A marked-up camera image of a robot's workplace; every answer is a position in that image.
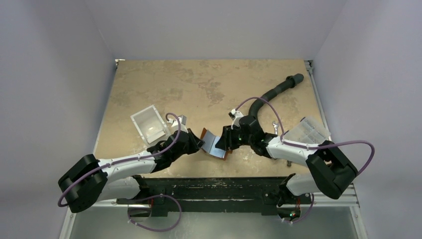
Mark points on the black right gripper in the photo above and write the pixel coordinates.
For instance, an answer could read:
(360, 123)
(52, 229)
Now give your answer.
(226, 137)

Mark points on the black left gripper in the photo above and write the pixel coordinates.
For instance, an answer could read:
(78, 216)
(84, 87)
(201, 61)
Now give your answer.
(196, 143)

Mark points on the brown leather card holder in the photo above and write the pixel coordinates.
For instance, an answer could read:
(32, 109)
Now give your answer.
(209, 146)

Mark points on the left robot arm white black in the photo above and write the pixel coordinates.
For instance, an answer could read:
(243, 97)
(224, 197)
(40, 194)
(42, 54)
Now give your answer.
(91, 180)

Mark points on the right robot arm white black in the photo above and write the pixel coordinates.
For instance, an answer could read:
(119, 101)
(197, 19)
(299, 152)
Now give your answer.
(330, 171)

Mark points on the clear plastic bin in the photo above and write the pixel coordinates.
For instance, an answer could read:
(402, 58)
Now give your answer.
(150, 125)

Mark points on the small silver wrench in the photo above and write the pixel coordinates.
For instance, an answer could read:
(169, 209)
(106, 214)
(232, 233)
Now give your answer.
(276, 127)

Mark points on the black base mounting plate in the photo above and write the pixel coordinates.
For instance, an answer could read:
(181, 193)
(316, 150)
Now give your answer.
(172, 205)

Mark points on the clear plastic screw organizer box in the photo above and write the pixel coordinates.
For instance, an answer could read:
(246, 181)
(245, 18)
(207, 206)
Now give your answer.
(309, 131)

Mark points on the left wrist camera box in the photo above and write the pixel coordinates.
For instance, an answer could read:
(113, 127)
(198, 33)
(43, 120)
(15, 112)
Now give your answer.
(182, 120)

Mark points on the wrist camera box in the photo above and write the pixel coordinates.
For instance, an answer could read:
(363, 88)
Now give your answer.
(182, 120)
(235, 115)

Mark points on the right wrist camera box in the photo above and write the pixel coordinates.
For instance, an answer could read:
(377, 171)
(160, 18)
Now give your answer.
(235, 115)

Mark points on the aluminium rail at table edge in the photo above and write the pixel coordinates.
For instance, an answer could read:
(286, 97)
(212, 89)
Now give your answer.
(310, 69)

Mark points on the aluminium front frame rail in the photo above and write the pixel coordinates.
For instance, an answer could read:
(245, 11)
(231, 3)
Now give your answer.
(207, 192)

